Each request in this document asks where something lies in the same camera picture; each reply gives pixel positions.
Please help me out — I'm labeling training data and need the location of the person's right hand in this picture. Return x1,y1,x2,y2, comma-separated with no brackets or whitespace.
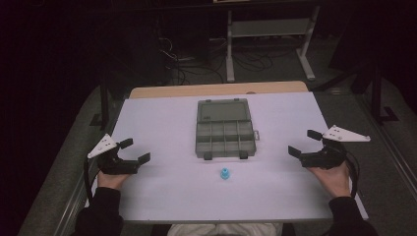
307,160,352,200

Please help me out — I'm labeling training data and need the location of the white table board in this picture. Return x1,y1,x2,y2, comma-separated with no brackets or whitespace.
86,90,370,224

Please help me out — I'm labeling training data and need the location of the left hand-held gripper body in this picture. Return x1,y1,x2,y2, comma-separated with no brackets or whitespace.
87,133,140,176

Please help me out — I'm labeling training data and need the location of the black metal stand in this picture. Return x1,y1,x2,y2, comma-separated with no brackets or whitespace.
350,63,400,126
89,73,114,132

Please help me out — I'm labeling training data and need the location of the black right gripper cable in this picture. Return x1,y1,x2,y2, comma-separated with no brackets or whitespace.
338,144,362,199

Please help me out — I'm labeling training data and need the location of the person's lap white clothing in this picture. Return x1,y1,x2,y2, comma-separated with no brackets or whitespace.
166,222,284,236

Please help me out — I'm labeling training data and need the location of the grey plastic organizer box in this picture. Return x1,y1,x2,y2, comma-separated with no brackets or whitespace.
195,97,261,161

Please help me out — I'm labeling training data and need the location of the person's left hand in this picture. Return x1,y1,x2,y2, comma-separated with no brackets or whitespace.
96,169,133,192

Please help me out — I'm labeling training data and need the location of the white metal desk frame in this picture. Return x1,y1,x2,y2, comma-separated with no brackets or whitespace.
225,5,322,84

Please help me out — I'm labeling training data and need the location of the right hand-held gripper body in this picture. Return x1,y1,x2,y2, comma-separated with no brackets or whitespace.
300,124,372,170

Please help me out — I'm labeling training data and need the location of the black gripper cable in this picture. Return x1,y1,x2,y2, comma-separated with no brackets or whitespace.
338,144,362,199
83,156,100,206

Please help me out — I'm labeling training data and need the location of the tangle of floor cables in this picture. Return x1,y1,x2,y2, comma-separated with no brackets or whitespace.
158,34,274,87

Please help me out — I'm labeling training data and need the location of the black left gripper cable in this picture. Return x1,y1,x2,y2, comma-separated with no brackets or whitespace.
83,156,100,206

